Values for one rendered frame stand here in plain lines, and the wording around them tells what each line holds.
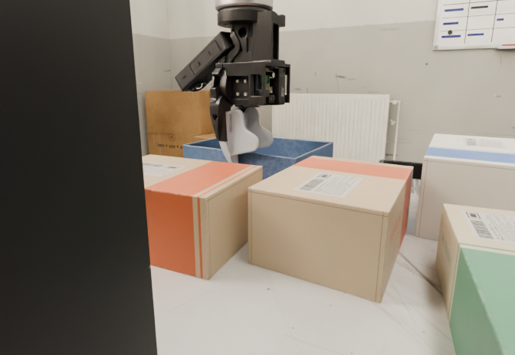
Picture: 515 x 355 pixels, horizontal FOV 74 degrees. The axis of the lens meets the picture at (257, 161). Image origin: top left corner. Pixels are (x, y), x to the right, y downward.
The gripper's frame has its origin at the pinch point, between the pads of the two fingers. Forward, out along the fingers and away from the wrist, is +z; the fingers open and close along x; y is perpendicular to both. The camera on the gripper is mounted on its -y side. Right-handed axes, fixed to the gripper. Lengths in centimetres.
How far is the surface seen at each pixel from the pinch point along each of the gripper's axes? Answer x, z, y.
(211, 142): 6.9, -1.0, -9.6
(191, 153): -0.2, -0.4, -8.1
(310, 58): 250, -32, -93
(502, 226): -9.6, -0.7, 31.5
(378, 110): 244, 10, -31
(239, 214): -13.5, 1.4, 10.1
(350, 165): -2.5, -2.2, 17.8
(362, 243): -15.1, 0.7, 22.5
